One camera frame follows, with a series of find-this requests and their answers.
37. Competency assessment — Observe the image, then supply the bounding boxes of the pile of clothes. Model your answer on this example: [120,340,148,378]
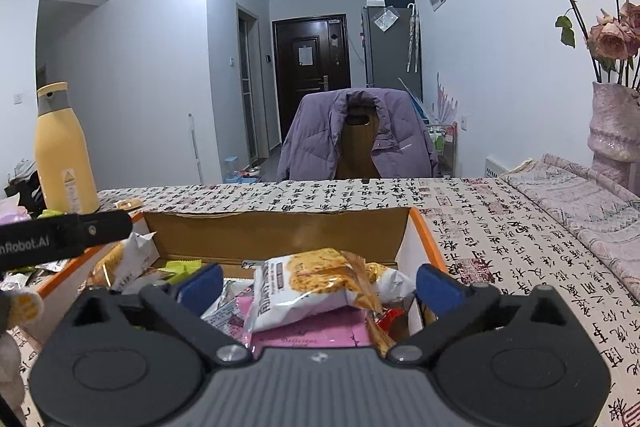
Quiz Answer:
[4,159,47,214]

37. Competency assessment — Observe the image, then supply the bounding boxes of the orange cardboard box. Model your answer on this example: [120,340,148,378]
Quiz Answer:
[20,207,449,349]

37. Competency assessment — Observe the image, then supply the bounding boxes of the calligraphy print tablecloth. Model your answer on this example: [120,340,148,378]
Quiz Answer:
[0,177,640,427]

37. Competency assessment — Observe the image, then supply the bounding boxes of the white pole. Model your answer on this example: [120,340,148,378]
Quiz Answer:
[187,113,204,186]

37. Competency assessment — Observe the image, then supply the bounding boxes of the dark brown door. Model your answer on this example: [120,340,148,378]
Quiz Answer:
[272,14,352,144]

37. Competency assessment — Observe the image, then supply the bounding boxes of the wooden chair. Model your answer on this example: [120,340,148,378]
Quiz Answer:
[336,103,379,180]

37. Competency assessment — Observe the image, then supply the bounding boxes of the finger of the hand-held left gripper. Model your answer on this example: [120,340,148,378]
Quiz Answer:
[52,210,134,253]

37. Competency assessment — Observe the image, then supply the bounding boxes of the dried pink roses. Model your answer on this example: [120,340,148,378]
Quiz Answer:
[520,0,640,88]

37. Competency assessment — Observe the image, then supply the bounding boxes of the red blue snack packet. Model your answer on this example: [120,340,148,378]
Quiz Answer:
[375,307,407,334]

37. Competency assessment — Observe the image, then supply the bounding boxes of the purple jacket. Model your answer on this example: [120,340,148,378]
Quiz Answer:
[276,88,441,182]

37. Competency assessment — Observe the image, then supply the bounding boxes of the folded umbrella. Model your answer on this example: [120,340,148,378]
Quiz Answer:
[405,4,421,73]

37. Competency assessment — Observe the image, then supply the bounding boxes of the silver snack packet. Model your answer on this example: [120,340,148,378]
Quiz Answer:
[202,279,252,334]

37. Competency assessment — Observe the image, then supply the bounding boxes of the yellow bottle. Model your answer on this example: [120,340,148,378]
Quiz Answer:
[34,82,101,216]

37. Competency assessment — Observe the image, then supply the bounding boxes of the blue pet feeder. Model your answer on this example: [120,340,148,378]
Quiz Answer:
[223,156,262,184]

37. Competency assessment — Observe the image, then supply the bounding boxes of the grey refrigerator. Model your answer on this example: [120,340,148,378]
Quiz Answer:
[361,2,424,90]

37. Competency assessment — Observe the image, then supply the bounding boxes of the pink snack packet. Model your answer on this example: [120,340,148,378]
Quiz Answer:
[240,297,377,354]

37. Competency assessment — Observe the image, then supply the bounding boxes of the purple tissue pack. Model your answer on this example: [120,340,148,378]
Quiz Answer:
[0,197,27,224]

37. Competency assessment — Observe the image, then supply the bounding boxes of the clear plastic bag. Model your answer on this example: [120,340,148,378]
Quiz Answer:
[372,7,399,31]

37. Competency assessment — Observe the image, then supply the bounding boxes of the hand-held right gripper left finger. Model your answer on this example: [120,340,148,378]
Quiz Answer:
[71,263,251,366]

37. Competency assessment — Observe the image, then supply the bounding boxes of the storage rack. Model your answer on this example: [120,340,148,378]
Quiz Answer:
[415,106,459,178]

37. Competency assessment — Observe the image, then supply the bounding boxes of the pink textured vase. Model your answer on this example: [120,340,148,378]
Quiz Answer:
[587,81,640,198]

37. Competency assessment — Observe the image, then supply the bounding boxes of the white wall heater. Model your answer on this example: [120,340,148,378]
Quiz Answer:
[483,157,512,180]

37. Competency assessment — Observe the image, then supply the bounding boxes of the pale patterned quilt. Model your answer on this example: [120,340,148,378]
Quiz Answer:
[500,153,640,304]

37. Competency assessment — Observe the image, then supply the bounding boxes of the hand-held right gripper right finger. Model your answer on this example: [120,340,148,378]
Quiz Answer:
[388,263,569,366]

